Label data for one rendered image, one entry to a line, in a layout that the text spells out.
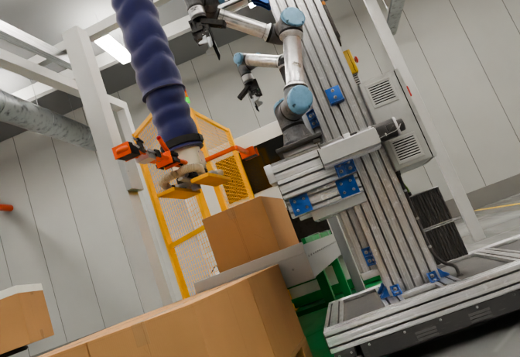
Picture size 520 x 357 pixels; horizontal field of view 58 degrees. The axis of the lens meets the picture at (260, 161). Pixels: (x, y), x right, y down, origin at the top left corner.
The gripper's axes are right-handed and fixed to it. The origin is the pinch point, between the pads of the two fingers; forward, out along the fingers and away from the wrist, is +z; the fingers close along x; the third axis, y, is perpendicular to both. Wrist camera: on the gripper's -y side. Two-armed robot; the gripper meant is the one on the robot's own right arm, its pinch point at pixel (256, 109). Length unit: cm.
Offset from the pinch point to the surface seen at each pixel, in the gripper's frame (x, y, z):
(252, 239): -21, -28, 80
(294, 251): -28, -6, 94
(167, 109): -74, -37, 5
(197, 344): -153, -30, 110
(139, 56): -75, -42, -28
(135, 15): -74, -37, -51
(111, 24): 107, -111, -170
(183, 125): -72, -32, 15
